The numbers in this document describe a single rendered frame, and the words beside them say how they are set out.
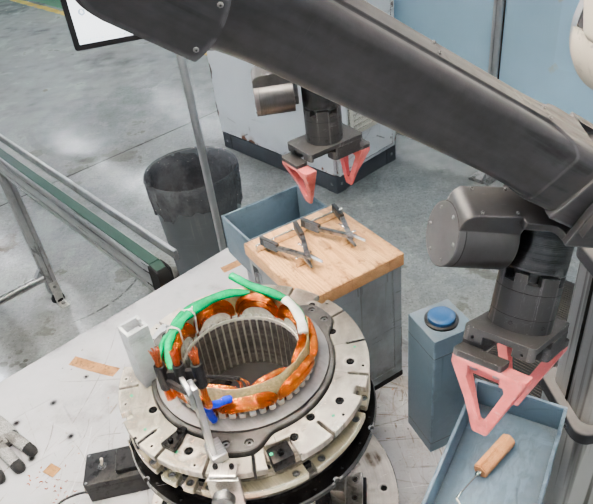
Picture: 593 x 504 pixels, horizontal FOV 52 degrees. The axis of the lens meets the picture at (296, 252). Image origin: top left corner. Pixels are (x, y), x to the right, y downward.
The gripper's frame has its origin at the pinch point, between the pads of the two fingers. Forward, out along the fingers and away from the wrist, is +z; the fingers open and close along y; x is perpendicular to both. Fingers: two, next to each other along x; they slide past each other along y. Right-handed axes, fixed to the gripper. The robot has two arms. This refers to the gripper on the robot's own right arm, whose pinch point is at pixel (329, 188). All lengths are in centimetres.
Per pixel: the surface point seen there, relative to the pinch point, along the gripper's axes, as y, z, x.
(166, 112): -93, 118, -334
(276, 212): 0.5, 13.1, -18.3
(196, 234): -18, 81, -122
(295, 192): -4.3, 10.5, -18.1
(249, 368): 25.8, 13.3, 13.5
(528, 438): 5.8, 12.8, 45.6
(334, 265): 5.3, 9.0, 7.3
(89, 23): 8, -13, -86
